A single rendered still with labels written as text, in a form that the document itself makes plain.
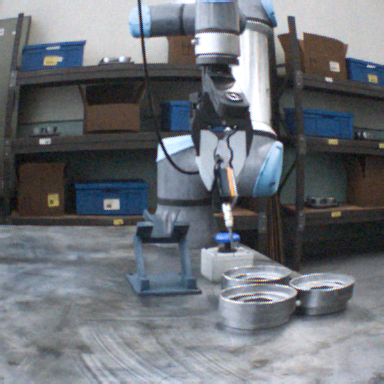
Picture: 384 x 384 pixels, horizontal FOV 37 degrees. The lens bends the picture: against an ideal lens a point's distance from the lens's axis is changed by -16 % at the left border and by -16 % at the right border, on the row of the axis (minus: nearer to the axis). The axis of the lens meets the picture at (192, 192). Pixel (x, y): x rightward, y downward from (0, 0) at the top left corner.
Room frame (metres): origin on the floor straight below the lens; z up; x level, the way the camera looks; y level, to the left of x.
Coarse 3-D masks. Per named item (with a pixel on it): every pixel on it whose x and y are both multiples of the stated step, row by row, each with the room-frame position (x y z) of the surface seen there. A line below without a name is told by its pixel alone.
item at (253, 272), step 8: (224, 272) 0.93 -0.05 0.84; (232, 272) 0.96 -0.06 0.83; (240, 272) 0.97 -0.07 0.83; (248, 272) 0.97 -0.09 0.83; (256, 272) 0.97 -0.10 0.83; (264, 272) 0.97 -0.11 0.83; (272, 272) 0.96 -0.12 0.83; (280, 272) 0.95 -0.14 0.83; (288, 272) 0.91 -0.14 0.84; (224, 280) 0.90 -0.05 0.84; (232, 280) 0.89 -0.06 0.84; (240, 280) 0.88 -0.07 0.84; (248, 280) 0.87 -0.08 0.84; (256, 280) 0.87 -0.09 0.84; (264, 280) 0.87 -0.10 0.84; (272, 280) 0.87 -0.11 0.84; (280, 280) 0.88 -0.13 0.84; (288, 280) 0.90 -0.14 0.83; (224, 288) 0.90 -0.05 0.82
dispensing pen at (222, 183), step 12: (216, 156) 1.02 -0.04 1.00; (216, 168) 0.99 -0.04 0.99; (216, 180) 0.98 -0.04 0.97; (228, 180) 0.98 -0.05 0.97; (216, 192) 0.98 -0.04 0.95; (228, 192) 0.97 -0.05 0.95; (216, 204) 0.98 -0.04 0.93; (228, 204) 0.97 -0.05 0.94; (228, 216) 0.96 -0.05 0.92; (228, 228) 0.95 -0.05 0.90
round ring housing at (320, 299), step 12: (300, 276) 0.88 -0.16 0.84; (312, 276) 0.89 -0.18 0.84; (324, 276) 0.88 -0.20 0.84; (336, 276) 0.88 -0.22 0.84; (348, 276) 0.85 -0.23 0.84; (300, 288) 0.81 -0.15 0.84; (312, 288) 0.85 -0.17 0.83; (324, 288) 0.86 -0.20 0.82; (336, 288) 0.79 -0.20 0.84; (348, 288) 0.80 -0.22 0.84; (300, 300) 0.80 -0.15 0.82; (312, 300) 0.79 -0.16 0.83; (324, 300) 0.79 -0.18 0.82; (336, 300) 0.79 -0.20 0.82; (348, 300) 0.80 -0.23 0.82; (300, 312) 0.81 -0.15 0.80; (312, 312) 0.80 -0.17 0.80; (324, 312) 0.79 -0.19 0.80; (336, 312) 0.80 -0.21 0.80
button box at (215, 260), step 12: (204, 252) 1.08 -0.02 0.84; (216, 252) 1.07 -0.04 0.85; (228, 252) 1.06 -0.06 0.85; (240, 252) 1.06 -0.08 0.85; (204, 264) 1.08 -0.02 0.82; (216, 264) 1.04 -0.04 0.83; (228, 264) 1.04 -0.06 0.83; (240, 264) 1.05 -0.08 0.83; (252, 264) 1.05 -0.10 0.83; (216, 276) 1.04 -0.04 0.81
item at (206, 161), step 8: (208, 136) 0.99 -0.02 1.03; (216, 136) 0.99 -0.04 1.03; (208, 144) 0.99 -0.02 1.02; (216, 144) 0.99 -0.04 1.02; (200, 152) 0.99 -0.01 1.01; (208, 152) 0.99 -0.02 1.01; (200, 160) 0.99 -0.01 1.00; (208, 160) 0.99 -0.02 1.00; (200, 168) 0.99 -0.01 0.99; (208, 168) 0.99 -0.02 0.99; (208, 176) 0.99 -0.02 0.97; (208, 184) 0.99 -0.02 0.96
